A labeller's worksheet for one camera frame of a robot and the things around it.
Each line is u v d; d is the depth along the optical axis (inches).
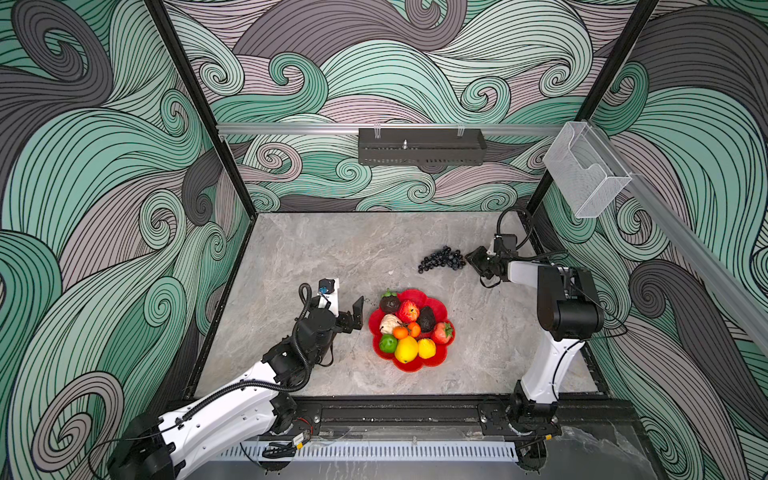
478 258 37.3
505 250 31.6
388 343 31.2
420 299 36.4
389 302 33.7
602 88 33.0
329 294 25.6
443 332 32.0
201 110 34.9
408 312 33.7
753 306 19.8
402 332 32.0
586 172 30.4
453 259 39.6
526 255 29.1
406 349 31.3
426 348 32.0
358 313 27.5
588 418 29.4
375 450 27.5
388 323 32.8
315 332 21.8
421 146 38.3
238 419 22.2
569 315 20.4
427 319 33.8
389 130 36.0
